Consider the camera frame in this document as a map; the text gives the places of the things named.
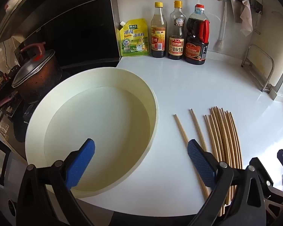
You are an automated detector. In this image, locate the dark sauce bottle yellow cap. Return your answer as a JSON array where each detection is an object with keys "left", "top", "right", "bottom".
[{"left": 168, "top": 0, "right": 186, "bottom": 60}]

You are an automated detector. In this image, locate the steel oven panel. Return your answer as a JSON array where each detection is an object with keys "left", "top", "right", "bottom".
[{"left": 0, "top": 132, "right": 22, "bottom": 217}]

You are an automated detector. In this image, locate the metal cutting board rack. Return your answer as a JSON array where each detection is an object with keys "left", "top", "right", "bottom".
[{"left": 241, "top": 44, "right": 275, "bottom": 92}]

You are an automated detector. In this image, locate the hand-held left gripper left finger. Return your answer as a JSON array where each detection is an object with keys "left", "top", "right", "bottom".
[{"left": 16, "top": 138, "right": 96, "bottom": 226}]

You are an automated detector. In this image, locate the black gas stove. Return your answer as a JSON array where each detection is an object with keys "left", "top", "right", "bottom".
[{"left": 0, "top": 94, "right": 38, "bottom": 144}]

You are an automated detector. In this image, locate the amber vinegar bottle yellow cap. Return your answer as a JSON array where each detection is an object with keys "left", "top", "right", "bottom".
[{"left": 151, "top": 2, "right": 167, "bottom": 58}]

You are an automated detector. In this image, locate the single wooden chopstick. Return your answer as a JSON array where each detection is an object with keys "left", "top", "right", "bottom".
[
  {"left": 190, "top": 108, "right": 208, "bottom": 151},
  {"left": 174, "top": 114, "right": 211, "bottom": 200}
]

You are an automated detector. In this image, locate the beige hanging rag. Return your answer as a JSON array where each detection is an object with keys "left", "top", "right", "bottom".
[{"left": 239, "top": 0, "right": 253, "bottom": 37}]

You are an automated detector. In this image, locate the soy sauce jug red handle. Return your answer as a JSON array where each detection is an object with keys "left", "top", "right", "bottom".
[{"left": 184, "top": 4, "right": 210, "bottom": 65}]

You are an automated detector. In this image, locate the yellow seasoning pouch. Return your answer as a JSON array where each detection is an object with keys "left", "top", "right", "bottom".
[{"left": 119, "top": 18, "right": 150, "bottom": 57}]

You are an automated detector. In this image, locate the white round basin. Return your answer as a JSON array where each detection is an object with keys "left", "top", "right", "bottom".
[{"left": 25, "top": 67, "right": 159, "bottom": 199}]

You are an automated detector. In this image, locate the black wok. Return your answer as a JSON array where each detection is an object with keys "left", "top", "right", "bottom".
[{"left": 0, "top": 67, "right": 15, "bottom": 99}]

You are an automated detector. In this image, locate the bundle of wooden chopsticks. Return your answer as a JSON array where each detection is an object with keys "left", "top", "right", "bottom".
[{"left": 204, "top": 107, "right": 243, "bottom": 217}]

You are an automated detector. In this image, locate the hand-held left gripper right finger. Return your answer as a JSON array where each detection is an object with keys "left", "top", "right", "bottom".
[{"left": 187, "top": 139, "right": 266, "bottom": 226}]

